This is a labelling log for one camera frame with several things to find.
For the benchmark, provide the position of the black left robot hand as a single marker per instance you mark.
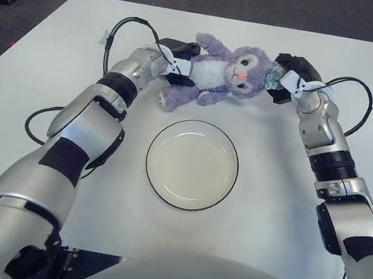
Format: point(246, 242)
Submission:
point(181, 47)

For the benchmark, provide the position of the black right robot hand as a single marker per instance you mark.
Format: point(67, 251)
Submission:
point(303, 65)

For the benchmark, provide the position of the purple plush bunny doll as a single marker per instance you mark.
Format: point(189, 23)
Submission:
point(214, 73)

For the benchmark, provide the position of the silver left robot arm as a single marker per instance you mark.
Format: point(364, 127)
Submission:
point(84, 120)

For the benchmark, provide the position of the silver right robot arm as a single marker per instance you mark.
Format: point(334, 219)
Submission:
point(321, 131)

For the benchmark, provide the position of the white plate with black rim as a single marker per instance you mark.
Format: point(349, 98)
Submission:
point(192, 166)

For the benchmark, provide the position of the silver metal bracket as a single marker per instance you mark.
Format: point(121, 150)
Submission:
point(69, 259)

